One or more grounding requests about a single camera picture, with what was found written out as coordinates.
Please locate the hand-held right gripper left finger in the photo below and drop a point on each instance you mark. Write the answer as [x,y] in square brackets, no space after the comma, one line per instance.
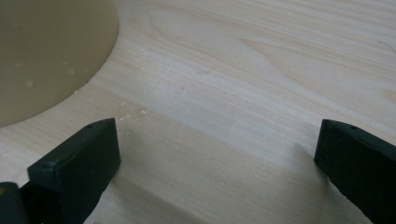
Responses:
[74,165]

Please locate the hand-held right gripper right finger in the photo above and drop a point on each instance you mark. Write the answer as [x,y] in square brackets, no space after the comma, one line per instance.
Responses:
[358,165]

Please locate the cream perforated-top container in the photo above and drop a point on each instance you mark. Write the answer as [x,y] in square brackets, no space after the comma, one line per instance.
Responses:
[46,53]

